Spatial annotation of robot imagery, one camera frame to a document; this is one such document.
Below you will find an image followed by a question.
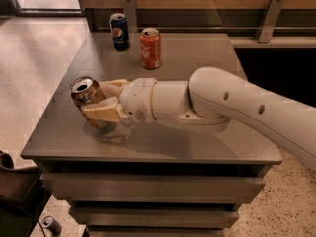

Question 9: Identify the metal wall bracket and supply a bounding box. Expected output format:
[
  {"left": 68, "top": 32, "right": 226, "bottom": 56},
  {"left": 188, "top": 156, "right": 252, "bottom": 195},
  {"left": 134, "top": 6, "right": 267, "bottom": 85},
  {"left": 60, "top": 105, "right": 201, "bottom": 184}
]
[
  {"left": 121, "top": 0, "right": 137, "bottom": 33},
  {"left": 255, "top": 0, "right": 285, "bottom": 44}
]

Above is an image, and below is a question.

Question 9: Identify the right metal wall bracket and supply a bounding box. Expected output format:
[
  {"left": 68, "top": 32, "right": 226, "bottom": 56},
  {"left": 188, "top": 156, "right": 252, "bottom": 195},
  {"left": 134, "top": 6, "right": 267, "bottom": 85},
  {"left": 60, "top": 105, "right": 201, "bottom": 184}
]
[{"left": 255, "top": 0, "right": 285, "bottom": 44}]

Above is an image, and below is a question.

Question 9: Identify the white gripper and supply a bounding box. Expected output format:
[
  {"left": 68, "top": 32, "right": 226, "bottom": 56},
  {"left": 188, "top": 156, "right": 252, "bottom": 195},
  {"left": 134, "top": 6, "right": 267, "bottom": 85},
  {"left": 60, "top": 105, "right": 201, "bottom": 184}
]
[{"left": 81, "top": 78, "right": 190, "bottom": 123}]

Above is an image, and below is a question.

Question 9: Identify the blue Pepsi can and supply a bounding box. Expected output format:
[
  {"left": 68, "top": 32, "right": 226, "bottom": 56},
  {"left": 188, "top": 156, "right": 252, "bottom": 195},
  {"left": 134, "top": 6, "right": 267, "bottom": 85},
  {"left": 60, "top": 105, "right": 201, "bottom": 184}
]
[{"left": 109, "top": 13, "right": 129, "bottom": 51}]

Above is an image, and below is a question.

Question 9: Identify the left metal wall bracket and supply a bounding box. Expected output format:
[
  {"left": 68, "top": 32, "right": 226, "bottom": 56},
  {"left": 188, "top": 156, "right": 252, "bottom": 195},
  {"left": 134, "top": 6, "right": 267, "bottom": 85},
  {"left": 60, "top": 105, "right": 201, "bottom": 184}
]
[{"left": 121, "top": 0, "right": 137, "bottom": 33}]

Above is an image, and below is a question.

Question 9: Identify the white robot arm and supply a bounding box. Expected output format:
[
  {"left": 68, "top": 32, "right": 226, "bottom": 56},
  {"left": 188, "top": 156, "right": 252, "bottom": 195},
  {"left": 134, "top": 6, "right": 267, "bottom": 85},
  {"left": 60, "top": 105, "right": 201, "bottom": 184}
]
[{"left": 81, "top": 67, "right": 316, "bottom": 169}]

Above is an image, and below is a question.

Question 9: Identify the can on floor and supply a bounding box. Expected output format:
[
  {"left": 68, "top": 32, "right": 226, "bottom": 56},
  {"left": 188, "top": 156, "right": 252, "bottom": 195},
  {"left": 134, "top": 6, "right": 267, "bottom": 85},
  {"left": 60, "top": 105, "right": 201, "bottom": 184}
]
[{"left": 42, "top": 216, "right": 62, "bottom": 235}]

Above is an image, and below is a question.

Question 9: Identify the red Coca-Cola can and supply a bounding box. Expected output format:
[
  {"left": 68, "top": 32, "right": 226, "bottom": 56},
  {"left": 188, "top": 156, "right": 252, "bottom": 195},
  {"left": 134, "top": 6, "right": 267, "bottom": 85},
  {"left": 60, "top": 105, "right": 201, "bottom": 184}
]
[{"left": 140, "top": 28, "right": 161, "bottom": 69}]

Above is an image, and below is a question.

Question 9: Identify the grey drawer cabinet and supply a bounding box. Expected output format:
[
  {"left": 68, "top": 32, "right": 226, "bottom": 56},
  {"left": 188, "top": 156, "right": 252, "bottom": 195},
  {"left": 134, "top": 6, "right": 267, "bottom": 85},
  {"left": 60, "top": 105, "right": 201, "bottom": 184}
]
[{"left": 22, "top": 33, "right": 282, "bottom": 237}]

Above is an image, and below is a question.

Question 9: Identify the dark chair at left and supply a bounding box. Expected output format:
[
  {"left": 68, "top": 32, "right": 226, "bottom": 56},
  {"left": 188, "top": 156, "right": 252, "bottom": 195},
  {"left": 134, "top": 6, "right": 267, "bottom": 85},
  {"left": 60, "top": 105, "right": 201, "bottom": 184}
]
[{"left": 0, "top": 151, "right": 50, "bottom": 237}]

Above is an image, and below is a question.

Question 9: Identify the orange-gold soda can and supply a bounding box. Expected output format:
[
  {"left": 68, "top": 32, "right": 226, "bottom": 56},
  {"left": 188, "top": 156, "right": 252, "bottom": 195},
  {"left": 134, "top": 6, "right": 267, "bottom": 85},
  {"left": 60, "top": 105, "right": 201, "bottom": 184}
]
[{"left": 70, "top": 76, "right": 107, "bottom": 128}]

